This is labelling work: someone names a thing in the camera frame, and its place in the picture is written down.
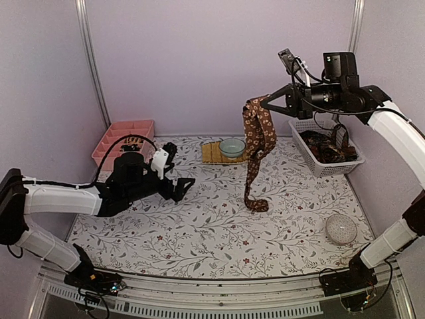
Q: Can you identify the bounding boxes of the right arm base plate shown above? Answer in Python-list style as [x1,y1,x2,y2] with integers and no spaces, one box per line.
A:
[318,266,378,296]

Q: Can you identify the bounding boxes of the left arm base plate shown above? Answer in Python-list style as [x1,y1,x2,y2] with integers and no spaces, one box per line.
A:
[64,271,127,296]

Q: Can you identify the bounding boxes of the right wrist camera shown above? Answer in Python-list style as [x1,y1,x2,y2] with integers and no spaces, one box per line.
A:
[278,49,300,75]

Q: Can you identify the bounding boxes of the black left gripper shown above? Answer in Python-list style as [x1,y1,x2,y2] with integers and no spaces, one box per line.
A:
[125,171,197,204]

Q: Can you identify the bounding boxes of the pink divided organizer tray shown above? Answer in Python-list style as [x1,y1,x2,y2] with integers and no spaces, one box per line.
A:
[92,120,155,171]

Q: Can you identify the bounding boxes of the aluminium right corner post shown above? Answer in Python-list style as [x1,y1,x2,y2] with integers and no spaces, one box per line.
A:
[347,0,365,53]

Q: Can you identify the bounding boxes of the patterned glass bowl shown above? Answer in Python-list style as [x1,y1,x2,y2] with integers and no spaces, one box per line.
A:
[325,214,357,245]

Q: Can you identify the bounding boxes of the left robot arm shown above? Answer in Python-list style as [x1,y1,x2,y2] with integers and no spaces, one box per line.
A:
[1,143,195,294]

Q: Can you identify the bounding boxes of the brown floral tie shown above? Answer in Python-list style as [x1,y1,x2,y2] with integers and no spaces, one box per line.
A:
[242,96,277,213]

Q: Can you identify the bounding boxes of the rolled black patterned tie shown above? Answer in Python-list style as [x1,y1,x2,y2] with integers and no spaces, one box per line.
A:
[120,137,143,152]

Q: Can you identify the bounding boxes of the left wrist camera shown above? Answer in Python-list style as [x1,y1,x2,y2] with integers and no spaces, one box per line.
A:
[150,148,169,180]

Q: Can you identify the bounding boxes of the light green ceramic bowl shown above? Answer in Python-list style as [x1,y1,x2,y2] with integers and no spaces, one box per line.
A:
[218,138,246,159]

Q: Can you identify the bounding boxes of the aluminium left corner post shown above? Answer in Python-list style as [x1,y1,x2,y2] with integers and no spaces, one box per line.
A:
[75,0,112,128]

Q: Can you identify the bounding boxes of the aluminium corner post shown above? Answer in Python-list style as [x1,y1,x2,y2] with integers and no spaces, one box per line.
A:
[347,0,365,53]
[75,0,112,128]

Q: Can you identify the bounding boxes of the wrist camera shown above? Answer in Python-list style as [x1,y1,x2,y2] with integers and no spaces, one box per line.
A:
[278,49,300,75]
[150,148,169,180]

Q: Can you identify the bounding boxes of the bamboo mat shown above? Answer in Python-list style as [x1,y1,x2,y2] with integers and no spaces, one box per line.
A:
[201,141,247,165]

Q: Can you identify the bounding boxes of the white plastic basket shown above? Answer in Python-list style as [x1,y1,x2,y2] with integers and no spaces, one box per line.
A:
[289,119,365,177]

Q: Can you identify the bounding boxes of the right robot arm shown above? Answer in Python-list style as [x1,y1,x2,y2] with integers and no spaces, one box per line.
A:
[261,49,424,290]

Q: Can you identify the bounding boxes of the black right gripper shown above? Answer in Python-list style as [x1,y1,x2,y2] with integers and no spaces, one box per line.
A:
[262,81,347,119]

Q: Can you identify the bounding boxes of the aluminium front rail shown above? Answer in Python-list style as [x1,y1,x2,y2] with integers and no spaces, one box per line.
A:
[29,260,419,318]

